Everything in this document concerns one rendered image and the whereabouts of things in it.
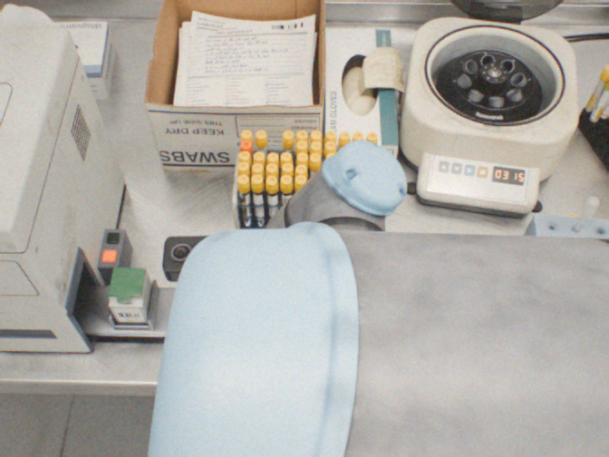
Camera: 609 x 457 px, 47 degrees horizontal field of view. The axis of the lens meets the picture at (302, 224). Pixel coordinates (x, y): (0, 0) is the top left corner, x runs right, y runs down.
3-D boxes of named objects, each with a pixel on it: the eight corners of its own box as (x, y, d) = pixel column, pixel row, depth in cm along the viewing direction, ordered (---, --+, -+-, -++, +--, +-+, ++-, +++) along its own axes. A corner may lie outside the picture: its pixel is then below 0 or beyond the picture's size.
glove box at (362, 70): (323, 173, 104) (325, 132, 96) (324, 61, 117) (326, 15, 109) (406, 175, 104) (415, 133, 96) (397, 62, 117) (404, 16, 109)
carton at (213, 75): (159, 173, 104) (139, 104, 92) (180, 40, 120) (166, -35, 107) (323, 176, 104) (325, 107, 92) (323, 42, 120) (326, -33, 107)
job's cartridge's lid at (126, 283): (107, 304, 81) (106, 301, 81) (114, 268, 84) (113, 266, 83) (140, 304, 81) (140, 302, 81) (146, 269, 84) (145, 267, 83)
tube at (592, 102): (590, 122, 109) (617, 72, 100) (579, 121, 109) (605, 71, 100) (589, 114, 110) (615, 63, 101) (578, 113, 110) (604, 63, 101)
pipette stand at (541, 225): (516, 286, 94) (537, 249, 86) (513, 243, 98) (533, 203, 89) (592, 294, 94) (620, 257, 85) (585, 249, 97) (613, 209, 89)
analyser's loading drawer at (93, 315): (38, 338, 88) (24, 321, 83) (49, 292, 91) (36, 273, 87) (199, 342, 88) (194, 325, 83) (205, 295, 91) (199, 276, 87)
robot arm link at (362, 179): (341, 195, 58) (342, 119, 63) (278, 252, 66) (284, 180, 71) (416, 224, 61) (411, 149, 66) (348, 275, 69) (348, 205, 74)
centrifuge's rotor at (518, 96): (429, 136, 101) (436, 102, 95) (436, 62, 110) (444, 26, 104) (536, 150, 100) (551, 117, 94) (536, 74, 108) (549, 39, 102)
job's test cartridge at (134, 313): (119, 325, 87) (106, 303, 81) (124, 292, 89) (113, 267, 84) (150, 326, 87) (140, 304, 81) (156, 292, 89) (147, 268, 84)
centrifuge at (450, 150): (389, 201, 102) (399, 149, 91) (408, 60, 117) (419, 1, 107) (555, 226, 99) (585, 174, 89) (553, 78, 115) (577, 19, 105)
